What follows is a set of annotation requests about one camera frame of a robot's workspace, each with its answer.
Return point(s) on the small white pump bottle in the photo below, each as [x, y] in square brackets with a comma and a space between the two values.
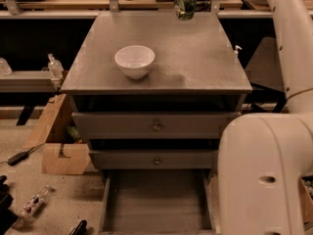
[237, 50]

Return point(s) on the grey open bottom drawer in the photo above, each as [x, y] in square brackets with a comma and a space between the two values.
[157, 202]

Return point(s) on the clear bottle on bench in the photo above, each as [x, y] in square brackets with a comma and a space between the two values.
[55, 67]

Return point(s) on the clear bottle on floor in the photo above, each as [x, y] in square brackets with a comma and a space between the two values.
[35, 202]

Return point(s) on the white ceramic bowl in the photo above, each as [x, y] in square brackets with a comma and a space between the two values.
[135, 61]

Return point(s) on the green soda can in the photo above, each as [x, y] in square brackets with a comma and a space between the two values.
[185, 9]

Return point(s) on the grey low bench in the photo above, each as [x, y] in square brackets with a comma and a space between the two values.
[26, 89]

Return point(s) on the open cardboard box right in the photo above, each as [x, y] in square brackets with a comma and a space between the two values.
[306, 198]

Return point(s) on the black handle on floor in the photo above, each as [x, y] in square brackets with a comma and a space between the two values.
[80, 229]

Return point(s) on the cardboard box left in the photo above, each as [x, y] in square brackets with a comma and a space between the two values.
[59, 156]

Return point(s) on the grey drawer cabinet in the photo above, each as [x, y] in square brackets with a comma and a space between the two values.
[195, 71]

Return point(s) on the black object bottom left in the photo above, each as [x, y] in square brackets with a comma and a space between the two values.
[7, 217]

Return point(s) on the grey middle drawer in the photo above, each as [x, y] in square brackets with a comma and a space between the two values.
[153, 159]

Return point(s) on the grey top drawer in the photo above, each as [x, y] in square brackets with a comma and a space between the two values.
[152, 126]

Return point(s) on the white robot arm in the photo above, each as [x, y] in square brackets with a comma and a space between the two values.
[261, 157]

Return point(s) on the black power adapter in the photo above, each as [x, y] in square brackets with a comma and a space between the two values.
[20, 156]

